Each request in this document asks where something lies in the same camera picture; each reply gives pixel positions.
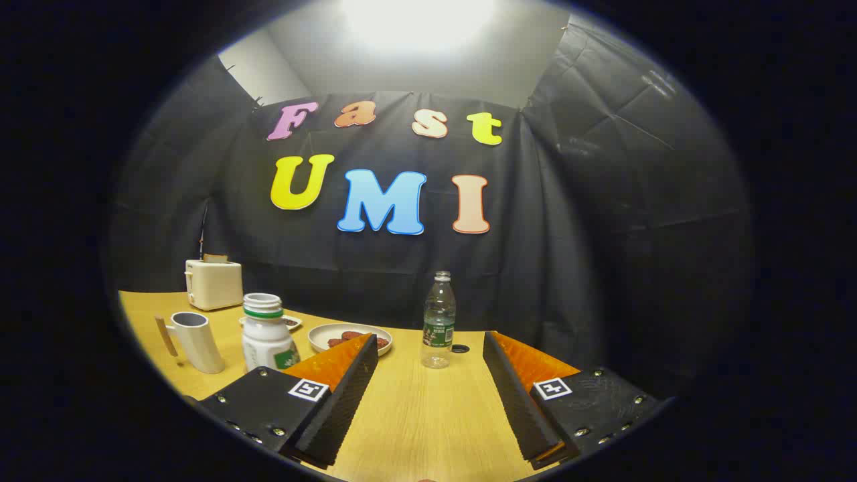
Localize white round plate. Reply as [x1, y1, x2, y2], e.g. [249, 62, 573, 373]
[308, 323, 394, 357]

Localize wooden table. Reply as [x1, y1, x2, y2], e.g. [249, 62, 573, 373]
[117, 290, 603, 482]

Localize small white dish of beans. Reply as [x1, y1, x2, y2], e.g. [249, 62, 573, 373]
[239, 315, 303, 331]

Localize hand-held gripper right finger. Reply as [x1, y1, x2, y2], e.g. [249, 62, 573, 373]
[482, 331, 664, 471]

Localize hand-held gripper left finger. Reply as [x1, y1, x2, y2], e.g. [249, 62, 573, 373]
[198, 333, 380, 469]

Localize clear plastic water bottle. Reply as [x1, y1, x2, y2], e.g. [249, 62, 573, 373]
[421, 271, 457, 369]

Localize cream toaster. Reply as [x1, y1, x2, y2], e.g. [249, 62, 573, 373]
[185, 258, 244, 311]

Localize red sausage pieces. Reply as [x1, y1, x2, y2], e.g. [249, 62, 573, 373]
[327, 331, 390, 349]

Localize white juice bottle green ring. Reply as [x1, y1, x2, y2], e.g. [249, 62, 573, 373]
[241, 293, 301, 373]

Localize white cup wooden handle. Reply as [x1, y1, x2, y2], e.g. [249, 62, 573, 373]
[155, 311, 226, 374]

